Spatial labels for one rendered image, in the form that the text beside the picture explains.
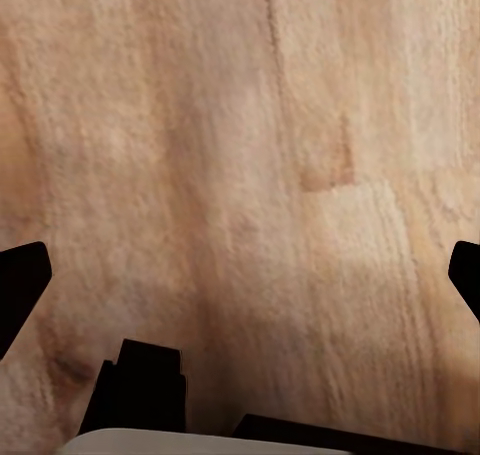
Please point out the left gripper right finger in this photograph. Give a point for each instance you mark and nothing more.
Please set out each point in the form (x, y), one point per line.
(464, 271)

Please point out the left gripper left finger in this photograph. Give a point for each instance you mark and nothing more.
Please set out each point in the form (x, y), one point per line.
(25, 272)

